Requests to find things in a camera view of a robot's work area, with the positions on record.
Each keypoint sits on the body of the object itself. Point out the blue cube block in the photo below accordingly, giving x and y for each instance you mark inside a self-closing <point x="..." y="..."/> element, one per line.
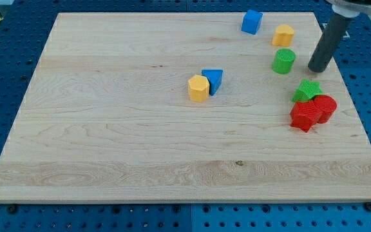
<point x="251" y="22"/>

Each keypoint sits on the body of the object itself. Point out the yellow hexagon block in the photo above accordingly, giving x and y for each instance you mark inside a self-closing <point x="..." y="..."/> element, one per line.
<point x="198" y="88"/>

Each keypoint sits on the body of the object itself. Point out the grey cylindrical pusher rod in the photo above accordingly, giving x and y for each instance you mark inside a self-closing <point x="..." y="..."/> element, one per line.
<point x="328" y="43"/>

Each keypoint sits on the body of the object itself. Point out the black board stop screw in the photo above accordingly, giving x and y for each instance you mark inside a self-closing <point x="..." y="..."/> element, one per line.
<point x="12" y="209"/>
<point x="367" y="206"/>

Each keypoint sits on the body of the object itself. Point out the red star block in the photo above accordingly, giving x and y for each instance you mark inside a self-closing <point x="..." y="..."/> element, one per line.
<point x="304" y="115"/>

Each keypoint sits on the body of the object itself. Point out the blue triangle block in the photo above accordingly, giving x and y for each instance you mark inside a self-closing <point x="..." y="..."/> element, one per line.
<point x="215" y="79"/>

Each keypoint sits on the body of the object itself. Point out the green star block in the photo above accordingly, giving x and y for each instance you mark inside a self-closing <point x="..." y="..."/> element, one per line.
<point x="307" y="90"/>

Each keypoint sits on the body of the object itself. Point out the green cylinder block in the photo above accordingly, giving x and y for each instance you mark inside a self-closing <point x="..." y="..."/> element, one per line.
<point x="283" y="61"/>

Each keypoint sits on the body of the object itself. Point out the red cylinder block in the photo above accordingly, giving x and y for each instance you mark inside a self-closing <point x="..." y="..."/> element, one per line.
<point x="327" y="105"/>

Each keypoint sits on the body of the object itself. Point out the light wooden board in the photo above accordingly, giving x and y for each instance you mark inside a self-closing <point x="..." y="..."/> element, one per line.
<point x="107" y="118"/>

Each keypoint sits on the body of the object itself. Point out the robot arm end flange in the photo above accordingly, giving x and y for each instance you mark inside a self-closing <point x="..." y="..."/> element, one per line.
<point x="351" y="8"/>

